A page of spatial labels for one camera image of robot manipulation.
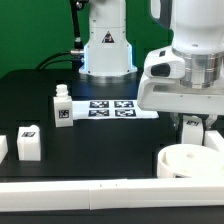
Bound white marker sheet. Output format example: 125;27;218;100
72;100;159;120

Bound white barrier block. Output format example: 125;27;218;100
204;130;224;153
0;135;8;164

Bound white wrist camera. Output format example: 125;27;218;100
144;46;185;79

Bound black cables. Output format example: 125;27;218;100
35;49;84;70

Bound white right barrier block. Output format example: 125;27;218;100
204;130;224;153

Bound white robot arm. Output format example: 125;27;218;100
80;0;224;126

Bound white front barrier rail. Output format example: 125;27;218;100
0;178;224;212

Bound white left barrier block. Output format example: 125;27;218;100
0;135;8;164

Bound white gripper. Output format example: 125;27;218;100
137;74;224;130

